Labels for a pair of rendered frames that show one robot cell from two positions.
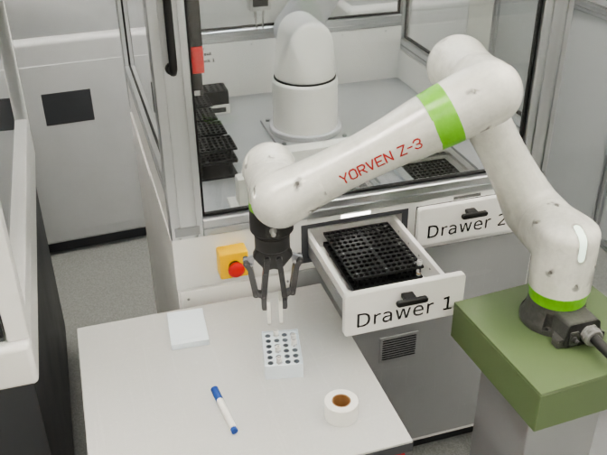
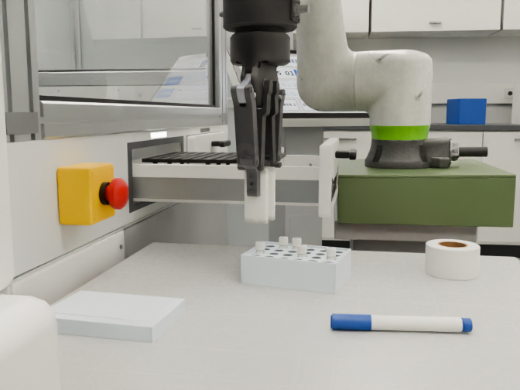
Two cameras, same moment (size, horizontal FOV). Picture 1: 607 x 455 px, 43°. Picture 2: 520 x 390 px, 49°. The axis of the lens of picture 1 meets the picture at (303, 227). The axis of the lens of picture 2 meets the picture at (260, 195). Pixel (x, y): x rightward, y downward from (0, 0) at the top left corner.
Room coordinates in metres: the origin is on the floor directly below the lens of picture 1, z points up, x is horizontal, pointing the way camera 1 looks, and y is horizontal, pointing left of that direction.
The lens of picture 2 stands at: (1.05, 0.72, 0.98)
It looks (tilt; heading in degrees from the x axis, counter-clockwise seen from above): 8 degrees down; 297
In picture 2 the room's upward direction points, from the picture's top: straight up
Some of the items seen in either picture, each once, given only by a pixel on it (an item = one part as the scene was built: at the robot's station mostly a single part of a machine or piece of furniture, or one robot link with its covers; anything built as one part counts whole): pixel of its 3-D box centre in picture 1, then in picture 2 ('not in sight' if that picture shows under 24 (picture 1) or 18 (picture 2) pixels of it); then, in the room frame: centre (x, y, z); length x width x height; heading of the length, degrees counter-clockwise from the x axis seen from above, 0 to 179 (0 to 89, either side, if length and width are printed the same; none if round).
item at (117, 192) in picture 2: (236, 268); (114, 193); (1.54, 0.16, 0.88); 0.04 x 0.03 x 0.04; 107
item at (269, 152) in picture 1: (270, 177); not in sight; (1.37, 0.07, 1.20); 0.13 x 0.11 x 0.14; 10
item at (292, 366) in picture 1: (282, 353); (296, 265); (1.34, 0.05, 0.78); 0.12 x 0.08 x 0.04; 6
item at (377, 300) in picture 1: (404, 303); (330, 172); (1.39, -0.23, 0.87); 0.29 x 0.02 x 0.11; 107
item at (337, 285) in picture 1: (369, 259); (213, 176); (1.59, -0.16, 0.86); 0.40 x 0.26 x 0.06; 17
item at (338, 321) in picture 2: (224, 409); (400, 323); (1.17, 0.17, 0.77); 0.14 x 0.02 x 0.02; 23
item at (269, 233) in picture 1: (271, 219); (263, 9); (1.38, 0.07, 1.10); 0.12 x 0.09 x 0.06; 6
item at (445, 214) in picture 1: (466, 218); (209, 156); (1.77, -0.44, 0.87); 0.29 x 0.02 x 0.11; 107
